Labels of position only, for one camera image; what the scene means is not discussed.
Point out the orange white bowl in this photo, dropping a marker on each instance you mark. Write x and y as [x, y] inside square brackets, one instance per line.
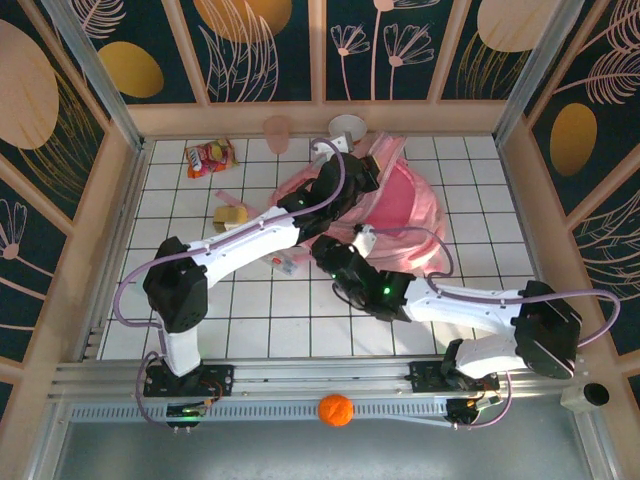
[350, 124]

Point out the aluminium mounting rail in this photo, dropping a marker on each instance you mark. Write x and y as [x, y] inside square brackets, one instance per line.
[320, 372]

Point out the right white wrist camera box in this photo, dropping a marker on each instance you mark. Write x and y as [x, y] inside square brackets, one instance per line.
[366, 239]

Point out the pink plastic cup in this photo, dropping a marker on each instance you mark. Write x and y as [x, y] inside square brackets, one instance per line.
[276, 135]

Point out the right small circuit board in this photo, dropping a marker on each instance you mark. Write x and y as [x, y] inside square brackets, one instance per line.
[470, 407]

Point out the small tan cardboard box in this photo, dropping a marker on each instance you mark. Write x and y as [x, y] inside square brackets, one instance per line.
[231, 216]

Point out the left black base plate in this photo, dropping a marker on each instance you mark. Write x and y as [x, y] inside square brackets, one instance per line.
[215, 379]

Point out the grey block with black knob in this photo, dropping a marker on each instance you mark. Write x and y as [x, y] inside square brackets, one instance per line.
[595, 394]

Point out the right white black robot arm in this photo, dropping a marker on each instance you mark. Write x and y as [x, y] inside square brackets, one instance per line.
[500, 315]

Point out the orange red snack bag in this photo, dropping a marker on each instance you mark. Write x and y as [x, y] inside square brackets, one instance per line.
[210, 159]

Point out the small circuit board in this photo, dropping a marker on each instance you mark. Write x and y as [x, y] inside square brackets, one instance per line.
[470, 407]
[187, 412]

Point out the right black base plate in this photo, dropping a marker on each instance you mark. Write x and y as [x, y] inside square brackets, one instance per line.
[425, 377]

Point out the left small circuit board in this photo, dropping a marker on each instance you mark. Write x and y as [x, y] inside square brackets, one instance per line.
[187, 412]

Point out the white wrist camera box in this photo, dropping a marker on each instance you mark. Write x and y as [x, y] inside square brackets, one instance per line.
[366, 239]
[343, 141]

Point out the aluminium frame post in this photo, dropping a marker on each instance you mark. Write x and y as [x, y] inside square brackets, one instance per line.
[95, 70]
[535, 70]

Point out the pink backpack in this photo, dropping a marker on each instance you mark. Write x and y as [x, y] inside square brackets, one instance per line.
[405, 215]

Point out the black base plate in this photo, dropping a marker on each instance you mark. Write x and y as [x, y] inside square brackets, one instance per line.
[215, 379]
[425, 377]

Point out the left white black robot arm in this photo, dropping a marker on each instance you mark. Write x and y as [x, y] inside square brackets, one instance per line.
[175, 295]

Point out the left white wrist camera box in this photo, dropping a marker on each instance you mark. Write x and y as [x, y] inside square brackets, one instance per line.
[343, 141]

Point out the orange ball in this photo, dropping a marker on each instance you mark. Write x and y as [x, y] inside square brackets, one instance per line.
[336, 410]

